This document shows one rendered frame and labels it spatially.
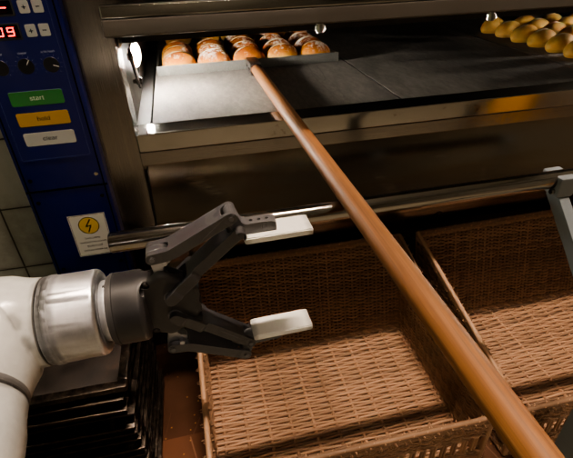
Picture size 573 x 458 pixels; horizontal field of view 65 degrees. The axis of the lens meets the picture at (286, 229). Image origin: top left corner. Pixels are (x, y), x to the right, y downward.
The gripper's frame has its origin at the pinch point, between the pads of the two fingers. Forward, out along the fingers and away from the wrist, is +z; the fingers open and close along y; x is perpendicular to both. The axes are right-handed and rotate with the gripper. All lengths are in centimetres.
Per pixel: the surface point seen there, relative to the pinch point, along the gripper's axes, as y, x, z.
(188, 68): 0, -100, -7
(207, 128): 1, -54, -6
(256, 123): 1, -54, 5
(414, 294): -0.8, 6.9, 10.3
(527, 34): -1, -103, 108
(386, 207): 3.1, -15.9, 17.8
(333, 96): 1, -66, 26
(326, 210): 2.2, -16.4, 8.4
